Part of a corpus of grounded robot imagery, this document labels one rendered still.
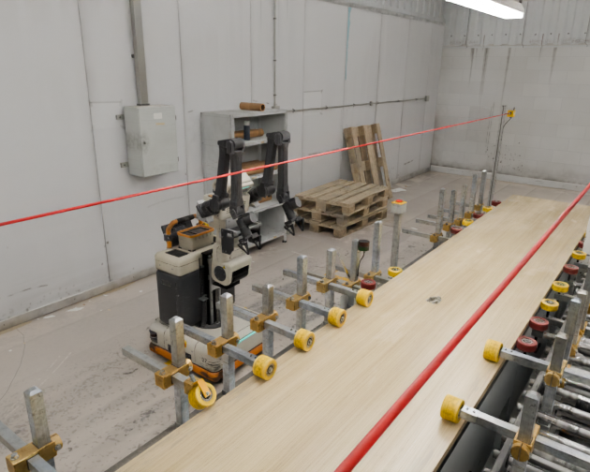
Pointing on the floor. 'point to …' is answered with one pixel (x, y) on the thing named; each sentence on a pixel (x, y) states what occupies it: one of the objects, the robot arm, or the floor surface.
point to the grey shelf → (213, 128)
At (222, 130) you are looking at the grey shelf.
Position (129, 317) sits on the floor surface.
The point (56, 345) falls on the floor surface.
